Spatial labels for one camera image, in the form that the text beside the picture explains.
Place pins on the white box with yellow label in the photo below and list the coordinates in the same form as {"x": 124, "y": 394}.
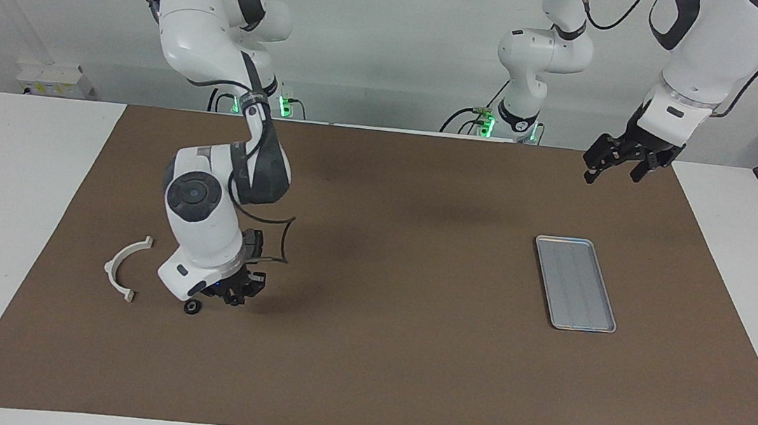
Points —
{"x": 48, "y": 79}

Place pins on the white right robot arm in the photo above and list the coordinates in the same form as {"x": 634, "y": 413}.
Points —
{"x": 200, "y": 243}

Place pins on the dark grey rectangular brake pad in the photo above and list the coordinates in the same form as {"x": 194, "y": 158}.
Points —
{"x": 254, "y": 245}

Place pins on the large black bearing gear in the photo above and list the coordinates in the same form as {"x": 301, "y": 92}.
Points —
{"x": 193, "y": 307}

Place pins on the brown table mat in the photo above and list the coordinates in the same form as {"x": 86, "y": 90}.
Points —
{"x": 405, "y": 370}

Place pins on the silver metal tray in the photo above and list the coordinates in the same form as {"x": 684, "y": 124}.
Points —
{"x": 576, "y": 284}

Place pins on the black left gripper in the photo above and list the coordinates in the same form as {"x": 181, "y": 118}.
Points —
{"x": 632, "y": 146}

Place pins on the white curved plastic bracket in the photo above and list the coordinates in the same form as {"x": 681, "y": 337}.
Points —
{"x": 110, "y": 266}

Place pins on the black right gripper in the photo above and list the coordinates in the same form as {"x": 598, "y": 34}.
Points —
{"x": 238, "y": 283}

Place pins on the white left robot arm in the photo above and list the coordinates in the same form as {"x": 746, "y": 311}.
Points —
{"x": 721, "y": 44}

